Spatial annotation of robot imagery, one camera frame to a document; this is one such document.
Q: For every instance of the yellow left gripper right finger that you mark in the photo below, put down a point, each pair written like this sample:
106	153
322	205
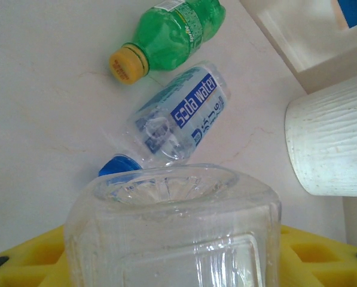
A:
321	263

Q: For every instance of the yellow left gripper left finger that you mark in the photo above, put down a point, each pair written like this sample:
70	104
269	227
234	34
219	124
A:
31	263

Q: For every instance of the clear square plastic bottle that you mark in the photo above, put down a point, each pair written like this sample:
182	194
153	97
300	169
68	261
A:
172	233

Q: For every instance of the cream ribbed waste bin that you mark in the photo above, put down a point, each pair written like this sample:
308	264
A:
330	137

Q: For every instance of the soda water bottle blue cap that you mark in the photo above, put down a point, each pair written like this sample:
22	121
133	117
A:
184	119

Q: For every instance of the green Sprite bottle yellow cap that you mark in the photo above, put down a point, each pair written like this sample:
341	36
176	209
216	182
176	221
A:
166	39

